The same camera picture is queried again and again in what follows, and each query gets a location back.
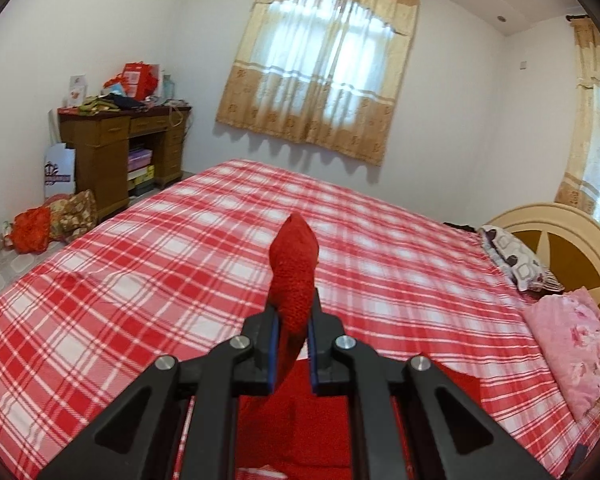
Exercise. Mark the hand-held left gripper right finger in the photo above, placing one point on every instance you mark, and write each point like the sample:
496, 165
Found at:
312, 360

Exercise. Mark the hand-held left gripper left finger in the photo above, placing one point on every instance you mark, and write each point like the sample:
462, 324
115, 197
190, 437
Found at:
275, 355

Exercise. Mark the red knitted sweater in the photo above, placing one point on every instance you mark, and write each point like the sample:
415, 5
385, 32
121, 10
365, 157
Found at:
292, 270

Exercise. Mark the pile of mixed clothes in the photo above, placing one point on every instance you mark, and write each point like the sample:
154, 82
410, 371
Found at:
112, 102

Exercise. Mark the red plaid bed sheet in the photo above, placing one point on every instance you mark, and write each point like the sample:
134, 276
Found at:
180, 270

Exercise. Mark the yellow flat box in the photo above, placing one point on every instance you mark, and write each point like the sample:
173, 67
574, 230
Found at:
141, 174

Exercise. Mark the patterned white brown pillow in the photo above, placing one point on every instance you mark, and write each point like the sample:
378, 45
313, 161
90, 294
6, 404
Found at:
515, 257

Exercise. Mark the floral cloth bag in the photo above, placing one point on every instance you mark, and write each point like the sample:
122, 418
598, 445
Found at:
72, 215

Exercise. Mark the pink floral pillow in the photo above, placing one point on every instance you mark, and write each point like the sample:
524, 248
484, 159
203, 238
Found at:
570, 340

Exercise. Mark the cream wooden headboard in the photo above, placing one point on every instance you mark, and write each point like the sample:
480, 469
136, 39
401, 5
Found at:
545, 240

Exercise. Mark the brown wooden desk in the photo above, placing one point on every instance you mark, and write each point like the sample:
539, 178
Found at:
100, 160

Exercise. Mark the red cloth bundle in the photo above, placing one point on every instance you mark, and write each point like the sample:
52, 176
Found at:
30, 230

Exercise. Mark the white paper bag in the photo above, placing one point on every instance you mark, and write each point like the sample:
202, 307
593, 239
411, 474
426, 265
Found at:
60, 170

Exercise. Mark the clear plastic jar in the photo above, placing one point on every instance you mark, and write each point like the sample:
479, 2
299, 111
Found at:
168, 87

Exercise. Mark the beige patterned window curtain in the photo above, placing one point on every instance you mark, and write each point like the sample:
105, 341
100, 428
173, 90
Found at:
320, 60
595, 160

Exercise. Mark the red gift bag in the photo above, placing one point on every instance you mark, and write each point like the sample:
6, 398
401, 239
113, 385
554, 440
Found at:
137, 77

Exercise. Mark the white greeting card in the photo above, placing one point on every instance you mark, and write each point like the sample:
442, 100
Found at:
78, 90

